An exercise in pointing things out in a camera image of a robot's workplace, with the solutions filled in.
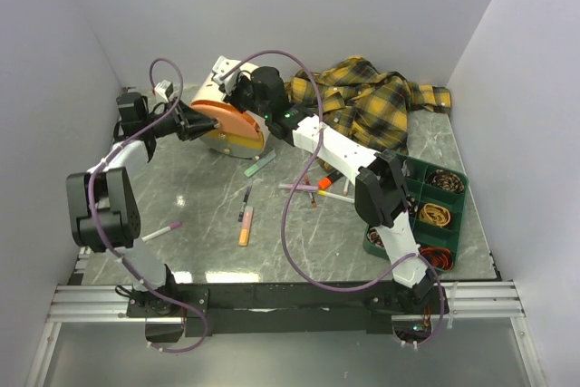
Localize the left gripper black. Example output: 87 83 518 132
144 96 218 142

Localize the cream round drawer organizer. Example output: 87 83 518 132
190 56 289 159

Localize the pink top drawer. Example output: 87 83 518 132
190 100 261 139

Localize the yellow drawer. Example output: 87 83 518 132
201 130 265 149

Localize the white pen pink cap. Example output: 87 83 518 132
142 221 182 242

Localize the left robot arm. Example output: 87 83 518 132
65 91 218 316

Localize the green highlighter near organizer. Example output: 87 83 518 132
244 150 276 178

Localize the black thin pen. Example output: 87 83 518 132
237 183 252 222

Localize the purple pastel marker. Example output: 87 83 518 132
278 183 319 192

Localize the red brown pen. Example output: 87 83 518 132
304 174 317 208

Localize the orange pink highlighter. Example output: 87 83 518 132
238 206 254 247

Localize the orange black highlighter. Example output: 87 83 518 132
318 170 343 190

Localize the white pen yellow cap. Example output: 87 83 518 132
315 189 354 204

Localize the yellow plaid shirt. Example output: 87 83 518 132
285 56 452 154

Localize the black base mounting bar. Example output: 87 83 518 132
127 281 450 337

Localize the brown patterned hair band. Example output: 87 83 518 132
367 227 384 248

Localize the green compartment tray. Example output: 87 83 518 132
362 153 470 274

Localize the dark floral hair band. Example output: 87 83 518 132
426 169 465 194

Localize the tan hair band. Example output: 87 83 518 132
418 203 452 227

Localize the orange black hair band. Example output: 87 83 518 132
419 247 454 271

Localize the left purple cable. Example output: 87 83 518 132
88 58 212 355

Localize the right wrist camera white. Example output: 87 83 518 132
211 55 243 94

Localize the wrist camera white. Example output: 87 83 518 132
153 80 174 103
211 55 243 94

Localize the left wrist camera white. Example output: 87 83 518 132
153 80 174 103

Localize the aluminium rail frame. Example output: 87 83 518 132
26 85 545 387

